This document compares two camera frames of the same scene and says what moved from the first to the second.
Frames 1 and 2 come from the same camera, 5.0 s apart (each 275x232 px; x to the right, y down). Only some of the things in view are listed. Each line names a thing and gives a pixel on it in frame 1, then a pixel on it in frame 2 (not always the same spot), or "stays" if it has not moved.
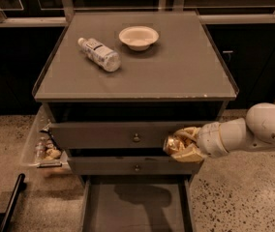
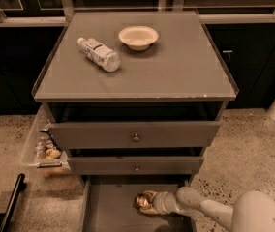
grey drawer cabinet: [115, 86] stays
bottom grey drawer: [138, 203] stays
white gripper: [209, 139] → [161, 202]
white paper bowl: [138, 38] stays
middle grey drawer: [132, 165] stays
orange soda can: [171, 145] → [142, 200]
